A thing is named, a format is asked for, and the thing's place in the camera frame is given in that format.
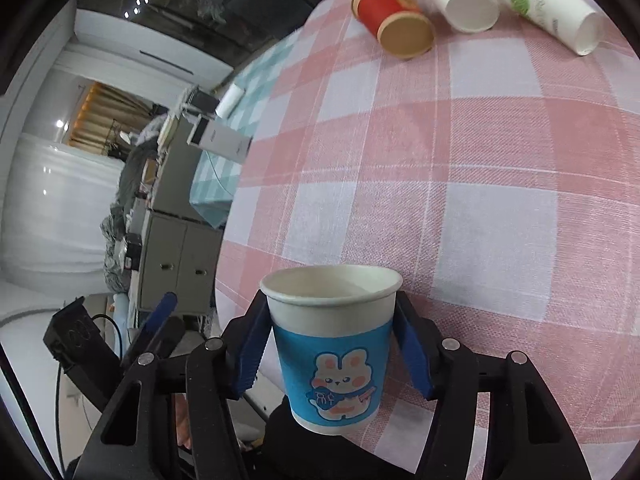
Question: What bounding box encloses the blue bunny paper cup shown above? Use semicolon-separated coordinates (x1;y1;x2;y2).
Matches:
260;264;402;436

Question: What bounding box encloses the red lying paper cup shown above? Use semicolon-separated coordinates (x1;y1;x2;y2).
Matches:
352;0;435;60

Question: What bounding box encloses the green white lying cup right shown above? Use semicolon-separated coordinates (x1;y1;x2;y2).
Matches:
500;0;603;56

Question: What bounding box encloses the person's left hand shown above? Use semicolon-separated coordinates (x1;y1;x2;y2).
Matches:
174;393;192;450

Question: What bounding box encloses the grey low cabinet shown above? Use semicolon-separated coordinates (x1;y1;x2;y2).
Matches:
128;119;222;316

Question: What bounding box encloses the teal checkered tablecloth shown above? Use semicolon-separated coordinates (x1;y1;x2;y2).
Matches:
189;29;300;229

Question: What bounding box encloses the white power bank box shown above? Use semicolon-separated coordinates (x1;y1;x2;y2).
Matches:
186;116;252;164

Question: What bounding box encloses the pink checkered tablecloth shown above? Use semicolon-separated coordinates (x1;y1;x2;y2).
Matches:
215;0;639;479

